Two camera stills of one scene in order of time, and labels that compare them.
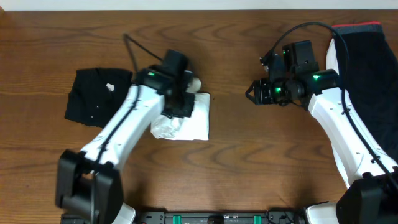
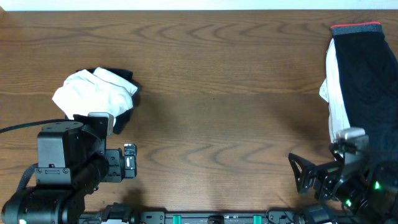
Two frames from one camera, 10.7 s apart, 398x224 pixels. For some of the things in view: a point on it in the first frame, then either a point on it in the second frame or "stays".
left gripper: [179, 107] → [115, 165]
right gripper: [262, 91] → [329, 173]
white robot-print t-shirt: [196, 127] → [99, 92]
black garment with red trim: [368, 69] stays
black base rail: [210, 216] stays
